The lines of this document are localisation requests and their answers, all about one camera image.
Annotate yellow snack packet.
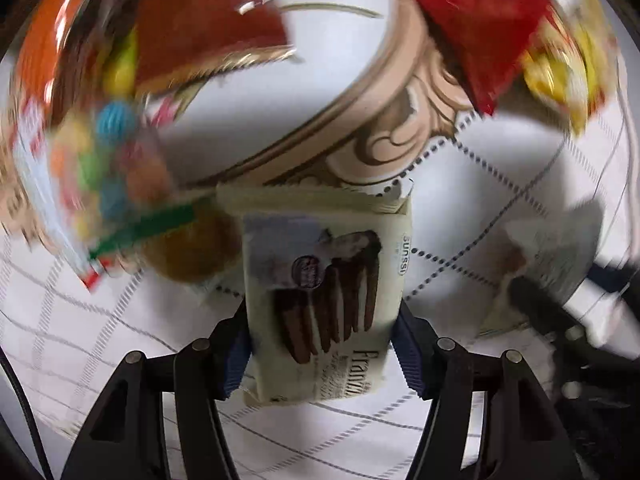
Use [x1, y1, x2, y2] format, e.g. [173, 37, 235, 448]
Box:
[520, 0, 622, 137]

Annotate white printed snack packet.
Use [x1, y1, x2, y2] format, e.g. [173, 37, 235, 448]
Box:
[479, 204, 607, 337]

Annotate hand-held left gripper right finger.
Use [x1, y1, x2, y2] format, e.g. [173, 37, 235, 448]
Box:
[394, 302, 583, 480]

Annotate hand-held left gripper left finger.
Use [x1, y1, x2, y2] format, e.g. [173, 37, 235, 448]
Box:
[60, 305, 253, 480]

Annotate colourful candy ball bag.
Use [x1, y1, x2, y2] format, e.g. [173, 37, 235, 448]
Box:
[46, 100, 198, 267]

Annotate red snack packet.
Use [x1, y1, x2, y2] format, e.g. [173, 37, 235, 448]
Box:
[406, 0, 562, 117]

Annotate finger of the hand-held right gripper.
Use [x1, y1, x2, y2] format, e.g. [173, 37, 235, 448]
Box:
[506, 276, 587, 348]

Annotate round brown pastry packet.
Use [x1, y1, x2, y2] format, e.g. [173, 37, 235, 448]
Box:
[144, 200, 247, 287]

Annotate brown snack packet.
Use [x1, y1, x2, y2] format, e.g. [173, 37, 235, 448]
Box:
[131, 0, 297, 95]

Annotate orange snack bag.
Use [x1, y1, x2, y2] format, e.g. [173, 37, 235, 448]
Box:
[14, 0, 103, 128]

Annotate cream chocolate biscuit packet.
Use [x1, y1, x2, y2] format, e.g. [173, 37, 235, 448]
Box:
[216, 180, 416, 407]

